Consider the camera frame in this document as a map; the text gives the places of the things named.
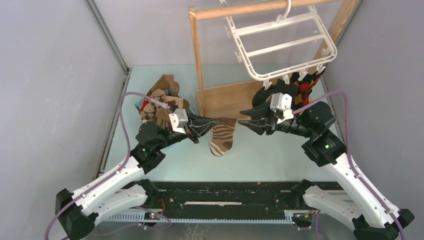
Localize brown striped sock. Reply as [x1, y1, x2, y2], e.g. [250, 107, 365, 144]
[208, 117, 237, 157]

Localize wooden hanger rack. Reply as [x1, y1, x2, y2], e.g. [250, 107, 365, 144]
[188, 0, 360, 119]

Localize black sock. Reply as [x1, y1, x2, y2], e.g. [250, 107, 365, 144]
[252, 79, 299, 108]

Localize white plastic clip hanger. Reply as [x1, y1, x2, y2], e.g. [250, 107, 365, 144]
[225, 0, 338, 90]

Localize red yellow argyle sock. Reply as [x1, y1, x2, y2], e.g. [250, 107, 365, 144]
[290, 70, 325, 110]

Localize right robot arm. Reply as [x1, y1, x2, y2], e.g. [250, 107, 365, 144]
[240, 101, 415, 240]

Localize blue plastic basket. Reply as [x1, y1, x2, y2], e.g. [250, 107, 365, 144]
[134, 87, 173, 113]

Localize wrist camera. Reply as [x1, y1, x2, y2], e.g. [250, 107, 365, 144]
[269, 92, 294, 124]
[169, 108, 189, 134]

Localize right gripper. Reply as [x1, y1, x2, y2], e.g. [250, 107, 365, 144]
[237, 98, 314, 139]

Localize purple cable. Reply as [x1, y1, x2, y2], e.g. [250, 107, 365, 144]
[291, 89, 407, 240]
[44, 92, 173, 240]

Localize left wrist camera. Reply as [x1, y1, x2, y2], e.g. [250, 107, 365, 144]
[169, 108, 189, 134]

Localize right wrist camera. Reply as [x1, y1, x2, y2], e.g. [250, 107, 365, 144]
[269, 92, 294, 124]

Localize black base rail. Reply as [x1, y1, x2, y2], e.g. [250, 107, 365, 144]
[117, 180, 319, 221]

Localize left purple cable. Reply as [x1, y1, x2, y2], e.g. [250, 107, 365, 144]
[44, 92, 173, 240]

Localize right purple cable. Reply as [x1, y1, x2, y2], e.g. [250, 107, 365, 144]
[291, 89, 407, 240]

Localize plain brown sock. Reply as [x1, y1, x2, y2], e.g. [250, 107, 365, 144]
[147, 74, 180, 97]

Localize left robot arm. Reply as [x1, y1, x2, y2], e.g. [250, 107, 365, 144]
[55, 108, 221, 240]

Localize brown argyle sock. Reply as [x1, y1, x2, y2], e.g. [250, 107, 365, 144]
[140, 89, 190, 129]

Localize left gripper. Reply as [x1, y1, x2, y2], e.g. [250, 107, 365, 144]
[155, 111, 221, 150]

